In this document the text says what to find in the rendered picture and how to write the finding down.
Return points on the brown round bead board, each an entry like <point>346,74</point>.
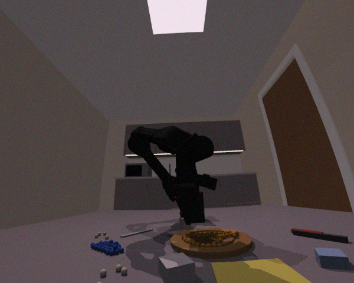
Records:
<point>231,247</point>

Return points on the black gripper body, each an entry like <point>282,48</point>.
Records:
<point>185,186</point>

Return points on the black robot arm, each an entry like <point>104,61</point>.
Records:
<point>189,149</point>

